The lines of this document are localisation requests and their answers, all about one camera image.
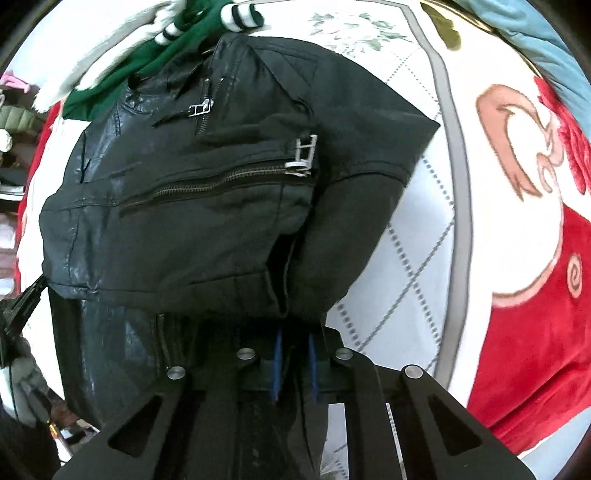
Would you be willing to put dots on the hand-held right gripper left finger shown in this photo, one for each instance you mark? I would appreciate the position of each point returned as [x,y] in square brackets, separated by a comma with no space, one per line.
[277,369]

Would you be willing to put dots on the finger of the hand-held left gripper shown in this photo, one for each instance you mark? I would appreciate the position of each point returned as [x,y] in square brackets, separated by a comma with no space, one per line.
[28,297]

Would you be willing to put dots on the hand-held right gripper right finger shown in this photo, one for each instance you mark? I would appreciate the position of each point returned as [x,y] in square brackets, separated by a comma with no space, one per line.
[312,369]

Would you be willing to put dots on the black leather jacket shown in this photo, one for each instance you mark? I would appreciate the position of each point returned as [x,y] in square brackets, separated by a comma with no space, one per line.
[194,217]

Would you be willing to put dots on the person's left hand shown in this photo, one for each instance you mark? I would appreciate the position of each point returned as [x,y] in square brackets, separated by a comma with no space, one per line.
[25,383]

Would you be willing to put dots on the white quilted floral bedspread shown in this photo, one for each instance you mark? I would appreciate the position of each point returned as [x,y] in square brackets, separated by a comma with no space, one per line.
[415,258]

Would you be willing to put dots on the olive green padded garment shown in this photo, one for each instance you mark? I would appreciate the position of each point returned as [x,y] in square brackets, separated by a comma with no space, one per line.
[18,121]

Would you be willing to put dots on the pink garment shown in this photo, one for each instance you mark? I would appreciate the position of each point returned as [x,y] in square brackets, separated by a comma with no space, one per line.
[14,84]

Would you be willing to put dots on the red printed plush blanket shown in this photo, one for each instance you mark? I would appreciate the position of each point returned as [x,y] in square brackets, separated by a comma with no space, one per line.
[545,323]

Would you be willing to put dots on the green garment with striped cuffs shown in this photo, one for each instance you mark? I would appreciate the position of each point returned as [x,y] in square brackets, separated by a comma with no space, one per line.
[138,60]

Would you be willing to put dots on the light blue cloth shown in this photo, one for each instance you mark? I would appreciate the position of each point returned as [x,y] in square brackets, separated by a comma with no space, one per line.
[526,32]

